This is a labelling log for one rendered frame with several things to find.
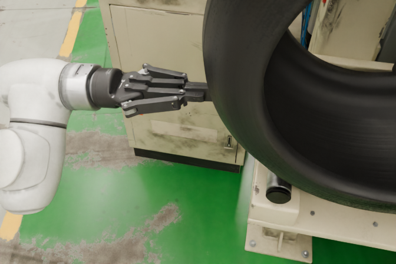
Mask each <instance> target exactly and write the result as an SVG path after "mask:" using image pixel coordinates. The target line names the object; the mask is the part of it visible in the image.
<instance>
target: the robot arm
mask: <svg viewBox="0 0 396 264"><path fill-rule="evenodd" d="M0 101H1V102H2V103H3V104H4V105H5V106H7V107H8V108H9V111H10V121H9V122H10V123H9V127H8V129H2V130H0V204H1V206H2V207H3V208H4V209H5V210H7V211H9V212H10V213H12V214H15V215H28V214H33V213H37V212H40V211H42V210H43V209H44V208H45V207H46V206H48V205H49V204H50V203H51V201H52V200H53V198H54V196H55V194H56V192H57V189H58V186H59V183H60V180H61V175H62V170H63V166H64V159H65V150H66V130H67V129H66V128H67V124H68V120H69V117H70V115H71V113H72V111H73V110H76V111H77V110H84V111H98V110H100V109H101V108H119V107H121V108H122V109H123V111H124V114H125V117H126V118H131V117H134V116H137V115H139V114H150V113H160V112H166V111H176V110H180V109H181V105H182V104H183V106H184V107H185V106H187V102H198V103H201V102H204V101H210V102H212V99H211V96H210V93H209V89H208V86H207V83H205V82H190V81H189V80H188V77H187V74H186V73H183V72H178V71H172V70H167V69H163V68H157V67H153V66H151V65H150V64H148V63H145V64H143V69H142V70H140V71H139V72H137V71H132V72H124V71H122V70H120V69H119V68H103V67H102V66H101V65H99V64H86V63H78V62H74V63H70V62H65V61H63V60H58V59H52V58H31V59H25V60H18V61H13V62H9V63H7V64H4V65H3V66H1V67H0ZM172 103H173V104H172Z"/></svg>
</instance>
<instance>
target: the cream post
mask: <svg viewBox="0 0 396 264"><path fill-rule="evenodd" d="M395 3H396V0H326V3H325V4H323V2H322V0H321V3H320V6H319V10H318V14H317V17H316V22H315V27H314V29H313V33H312V37H311V41H310V44H309V48H308V51H309V52H311V53H312V54H318V55H327V56H332V57H341V58H351V59H356V60H366V61H371V60H372V58H373V56H374V53H375V50H376V49H377V46H378V44H379V41H380V39H381V37H382V34H383V32H384V29H385V27H386V25H387V22H388V20H389V18H390V16H391V13H392V10H393V9H394V6H395ZM281 232H283V238H282V239H285V240H292V241H294V240H295V239H296V236H297V233H294V232H289V231H284V230H279V229H273V228H269V227H264V235H265V236H270V237H275V238H279V235H280V233H281Z"/></svg>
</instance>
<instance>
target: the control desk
mask: <svg viewBox="0 0 396 264"><path fill-rule="evenodd" d="M98 1H99V5H100V10H101V15H102V19H103V24H104V29H105V34H106V38H107V43H108V49H109V52H110V57H111V62H112V66H113V68H119V69H120V70H122V71H124V72H132V71H137V72H139V71H140V70H142V69H143V64H145V63H148V64H150V65H151V66H153V67H157V68H163V69H167V70H172V71H178V72H183V73H186V74H187V77H188V80H189V81H190V82H203V83H207V81H206V76H205V71H204V61H203V51H202V29H203V18H204V10H205V7H206V2H207V0H98ZM121 109H122V108H121ZM122 113H123V118H124V124H125V127H126V132H127V137H128V142H129V146H130V147H133V148H134V154H135V156H139V157H145V158H150V159H156V160H163V161H169V162H174V163H180V164H187V165H191V166H197V167H204V168H208V169H215V170H221V171H228V172H232V173H240V166H243V165H244V160H245V153H246V150H245V149H244V148H243V147H242V146H241V145H240V144H239V143H238V142H237V141H236V140H235V138H234V137H233V136H232V135H231V133H230V132H229V130H228V129H227V128H226V126H225V125H224V124H223V121H222V120H221V118H220V117H219V115H218V113H217V111H216V109H215V106H214V104H213V102H210V101H204V102H201V103H198V102H187V106H185V107H184V106H183V104H182V105H181V109H180V110H176V111H166V112H160V113H150V114H143V115H136V116H134V117H131V118H126V117H125V114H124V111H123V109H122Z"/></svg>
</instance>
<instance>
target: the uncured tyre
mask: <svg viewBox="0 0 396 264"><path fill-rule="evenodd" d="M312 1H313V0H207V2H206V7H205V10H204V18H203V29H202V51H203V61H204V71H205V76H206V81H207V86H208V89H209V93H210V96H211V99H212V101H213V104H214V107H215V109H216V111H217V113H218V115H219V117H220V118H221V120H222V121H223V124H224V125H225V126H226V128H227V129H228V130H229V132H230V133H231V135H232V136H233V137H234V138H235V140H236V141H237V142H238V143H239V144H240V145H241V146H242V147H243V148H244V149H245V150H246V151H247V152H248V153H249V154H250V155H252V156H253V157H254V158H255V159H256V160H257V161H259V162H260V163H262V164H263V165H264V166H265V167H266V168H267V169H269V170H270V171H271V172H272V173H274V174H275V175H277V176H278V177H280V178H281V179H283V180H284V181H286V182H288V183H289V184H291V185H293V186H295V187H297V188H299V189H301V190H303V191H305V192H307V193H309V194H312V195H314V196H316V197H319V198H322V199H325V200H327V201H330V202H334V203H337V204H341V205H344V206H348V207H353V208H356V209H362V210H368V211H372V212H380V213H389V214H395V215H396V71H392V72H363V71H355V70H349V69H346V68H342V67H338V66H336V65H333V64H330V63H328V62H326V61H324V60H322V59H320V58H318V57H317V56H315V55H313V54H312V53H311V52H309V51H308V50H307V49H306V48H304V47H303V46H302V45H301V44H300V43H299V42H298V41H297V40H296V38H295V37H294V36H293V35H292V33H291V32H290V30H289V28H288V27H289V26H290V24H291V23H292V22H293V21H294V20H295V18H296V17H297V16H298V15H299V14H300V13H301V12H302V11H303V10H304V9H305V8H306V7H307V6H308V5H309V4H310V3H311V2H312Z"/></svg>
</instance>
